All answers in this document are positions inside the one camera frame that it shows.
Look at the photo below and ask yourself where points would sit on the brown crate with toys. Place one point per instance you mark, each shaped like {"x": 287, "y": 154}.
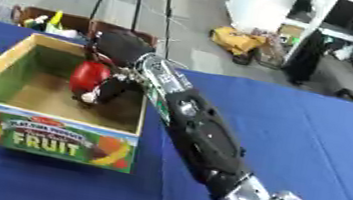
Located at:
{"x": 34, "y": 15}

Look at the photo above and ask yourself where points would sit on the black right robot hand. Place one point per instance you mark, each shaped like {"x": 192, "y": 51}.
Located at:
{"x": 123, "y": 46}

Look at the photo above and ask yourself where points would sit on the white cabinet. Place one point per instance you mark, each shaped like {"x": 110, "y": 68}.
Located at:
{"x": 259, "y": 7}

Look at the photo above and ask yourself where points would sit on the yellow bag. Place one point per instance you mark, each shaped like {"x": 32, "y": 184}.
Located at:
{"x": 235, "y": 40}

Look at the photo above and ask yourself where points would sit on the black hanging garment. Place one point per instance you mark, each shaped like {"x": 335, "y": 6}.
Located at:
{"x": 306, "y": 58}

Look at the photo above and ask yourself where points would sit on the red toy fruit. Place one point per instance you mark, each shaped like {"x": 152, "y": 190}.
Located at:
{"x": 88, "y": 76}

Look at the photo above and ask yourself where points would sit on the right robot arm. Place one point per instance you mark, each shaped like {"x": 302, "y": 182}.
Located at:
{"x": 206, "y": 137}

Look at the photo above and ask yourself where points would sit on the cardboard box with green inside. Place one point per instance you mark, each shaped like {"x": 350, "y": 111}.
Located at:
{"x": 39, "y": 94}

